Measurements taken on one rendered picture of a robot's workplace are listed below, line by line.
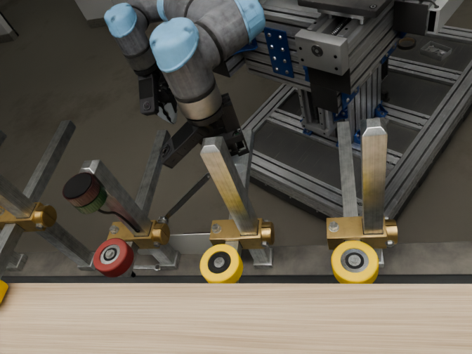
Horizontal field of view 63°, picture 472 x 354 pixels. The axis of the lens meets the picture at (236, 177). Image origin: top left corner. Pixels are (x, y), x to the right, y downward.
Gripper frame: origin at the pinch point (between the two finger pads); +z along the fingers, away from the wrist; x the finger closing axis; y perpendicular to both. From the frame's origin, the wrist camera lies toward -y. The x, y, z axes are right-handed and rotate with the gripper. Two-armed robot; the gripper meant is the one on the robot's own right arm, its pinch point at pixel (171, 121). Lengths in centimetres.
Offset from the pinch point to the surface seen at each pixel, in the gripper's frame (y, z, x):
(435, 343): -64, -7, -60
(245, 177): -25.3, -2.1, -26.3
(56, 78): 165, 83, 181
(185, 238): -38.0, 4.2, -10.6
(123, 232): -40.7, -4.4, 0.9
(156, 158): -17.5, -3.4, -0.9
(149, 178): -24.4, -3.4, -0.9
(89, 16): 240, 71, 170
